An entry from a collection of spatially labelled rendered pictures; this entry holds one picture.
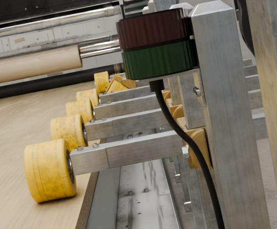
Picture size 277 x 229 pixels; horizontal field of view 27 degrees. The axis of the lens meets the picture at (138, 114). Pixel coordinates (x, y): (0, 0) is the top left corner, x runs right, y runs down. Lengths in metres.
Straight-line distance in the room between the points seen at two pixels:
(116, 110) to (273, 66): 1.05
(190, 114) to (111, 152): 0.12
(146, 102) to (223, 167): 0.79
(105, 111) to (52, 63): 1.81
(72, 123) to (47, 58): 2.06
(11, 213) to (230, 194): 0.38
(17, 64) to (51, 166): 2.35
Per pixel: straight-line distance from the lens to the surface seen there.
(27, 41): 3.06
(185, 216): 1.24
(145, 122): 1.01
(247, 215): 0.49
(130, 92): 1.51
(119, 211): 1.64
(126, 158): 0.77
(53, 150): 0.76
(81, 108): 1.25
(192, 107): 0.72
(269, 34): 0.21
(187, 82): 0.71
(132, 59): 0.45
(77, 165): 0.77
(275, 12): 0.21
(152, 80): 0.46
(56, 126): 1.01
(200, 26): 0.46
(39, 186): 0.76
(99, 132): 1.01
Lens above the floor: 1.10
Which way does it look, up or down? 8 degrees down
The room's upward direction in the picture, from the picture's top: 11 degrees counter-clockwise
